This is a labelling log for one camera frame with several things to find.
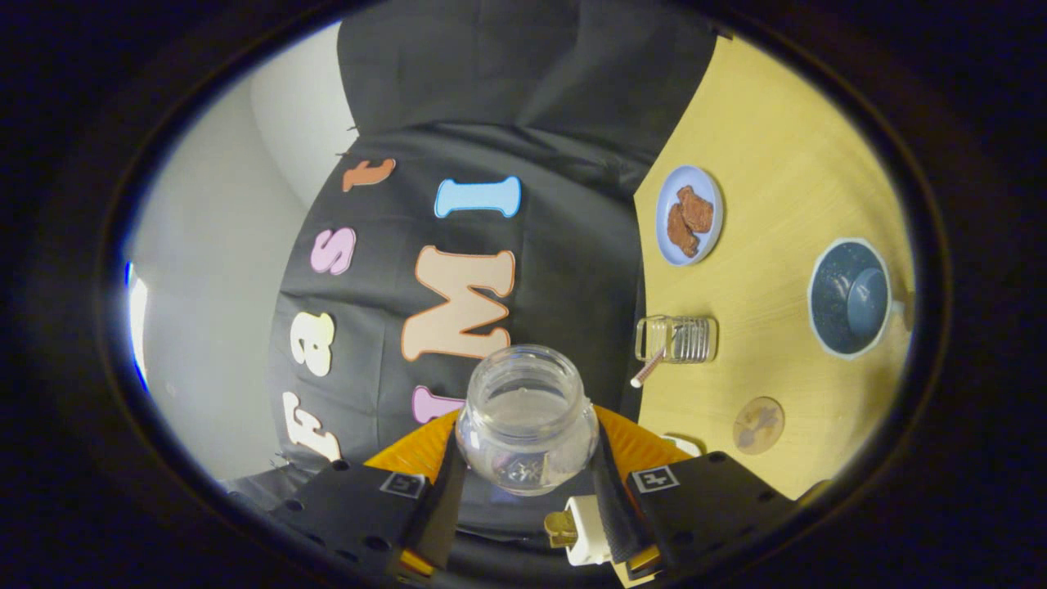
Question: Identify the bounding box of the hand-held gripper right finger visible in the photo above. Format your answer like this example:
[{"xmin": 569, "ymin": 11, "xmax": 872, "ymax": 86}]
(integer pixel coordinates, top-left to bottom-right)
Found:
[{"xmin": 589, "ymin": 406, "xmax": 800, "ymax": 580}]

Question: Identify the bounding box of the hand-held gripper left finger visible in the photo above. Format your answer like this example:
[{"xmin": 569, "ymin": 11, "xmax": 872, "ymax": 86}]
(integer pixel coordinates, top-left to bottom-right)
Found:
[{"xmin": 268, "ymin": 411, "xmax": 469, "ymax": 583}]

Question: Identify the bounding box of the clear glass bottle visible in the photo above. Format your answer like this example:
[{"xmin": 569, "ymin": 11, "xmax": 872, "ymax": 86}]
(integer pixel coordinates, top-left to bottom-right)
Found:
[{"xmin": 455, "ymin": 344, "xmax": 600, "ymax": 497}]

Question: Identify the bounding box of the round wooden coaster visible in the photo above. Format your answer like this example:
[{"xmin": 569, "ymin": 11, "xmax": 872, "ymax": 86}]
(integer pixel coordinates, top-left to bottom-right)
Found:
[{"xmin": 732, "ymin": 397, "xmax": 786, "ymax": 456}]

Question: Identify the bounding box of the dark blue speckled cup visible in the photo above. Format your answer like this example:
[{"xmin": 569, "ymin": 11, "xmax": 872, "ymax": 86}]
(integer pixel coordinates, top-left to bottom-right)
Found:
[{"xmin": 807, "ymin": 237, "xmax": 910, "ymax": 361}]

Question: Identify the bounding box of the white toaster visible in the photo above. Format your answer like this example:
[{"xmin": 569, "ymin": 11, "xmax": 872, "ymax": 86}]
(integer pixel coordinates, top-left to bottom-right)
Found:
[{"xmin": 545, "ymin": 493, "xmax": 613, "ymax": 567}]

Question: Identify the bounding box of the white striped straw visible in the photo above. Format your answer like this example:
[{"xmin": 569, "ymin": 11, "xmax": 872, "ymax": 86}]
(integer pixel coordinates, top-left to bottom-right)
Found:
[{"xmin": 630, "ymin": 344, "xmax": 676, "ymax": 389}]

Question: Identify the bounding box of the brown meat piece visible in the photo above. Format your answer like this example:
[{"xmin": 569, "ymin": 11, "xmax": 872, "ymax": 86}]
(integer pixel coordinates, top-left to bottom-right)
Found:
[
  {"xmin": 667, "ymin": 203, "xmax": 700, "ymax": 259},
  {"xmin": 676, "ymin": 186, "xmax": 715, "ymax": 234}
]

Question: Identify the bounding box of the light blue plate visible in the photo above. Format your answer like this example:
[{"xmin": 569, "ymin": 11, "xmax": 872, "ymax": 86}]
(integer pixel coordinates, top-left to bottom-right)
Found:
[{"xmin": 655, "ymin": 165, "xmax": 725, "ymax": 268}]

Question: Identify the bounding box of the ceiling light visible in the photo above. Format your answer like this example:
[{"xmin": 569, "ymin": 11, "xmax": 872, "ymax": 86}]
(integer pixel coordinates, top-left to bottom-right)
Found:
[{"xmin": 124, "ymin": 262, "xmax": 152, "ymax": 389}]

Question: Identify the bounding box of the wooden table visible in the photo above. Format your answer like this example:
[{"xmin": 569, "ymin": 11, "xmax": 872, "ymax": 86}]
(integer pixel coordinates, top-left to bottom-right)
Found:
[{"xmin": 609, "ymin": 33, "xmax": 917, "ymax": 586}]

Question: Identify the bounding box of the black backdrop cloth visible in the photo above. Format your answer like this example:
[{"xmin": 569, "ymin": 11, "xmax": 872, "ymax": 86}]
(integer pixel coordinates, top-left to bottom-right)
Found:
[{"xmin": 225, "ymin": 0, "xmax": 721, "ymax": 565}]

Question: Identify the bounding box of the metal wire basket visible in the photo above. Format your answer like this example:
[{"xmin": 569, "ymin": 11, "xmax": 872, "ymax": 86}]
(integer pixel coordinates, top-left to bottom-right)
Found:
[{"xmin": 635, "ymin": 315, "xmax": 719, "ymax": 365}]

